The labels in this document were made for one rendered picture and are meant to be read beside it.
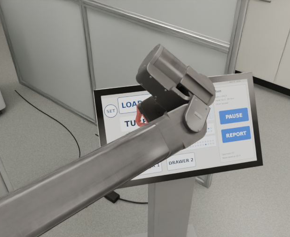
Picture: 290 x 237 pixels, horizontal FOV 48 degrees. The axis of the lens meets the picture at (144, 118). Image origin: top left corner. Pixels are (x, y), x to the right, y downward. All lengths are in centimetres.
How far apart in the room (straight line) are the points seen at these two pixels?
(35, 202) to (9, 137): 241
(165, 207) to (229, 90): 55
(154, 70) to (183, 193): 87
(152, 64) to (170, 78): 4
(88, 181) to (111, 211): 175
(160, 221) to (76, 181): 107
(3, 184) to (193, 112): 66
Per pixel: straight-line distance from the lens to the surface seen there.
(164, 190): 127
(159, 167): 103
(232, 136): 110
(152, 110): 60
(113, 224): 209
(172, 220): 146
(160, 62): 51
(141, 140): 44
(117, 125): 101
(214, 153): 108
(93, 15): 212
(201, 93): 53
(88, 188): 39
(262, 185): 238
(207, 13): 163
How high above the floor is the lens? 178
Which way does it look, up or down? 41 degrees down
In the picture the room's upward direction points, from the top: straight up
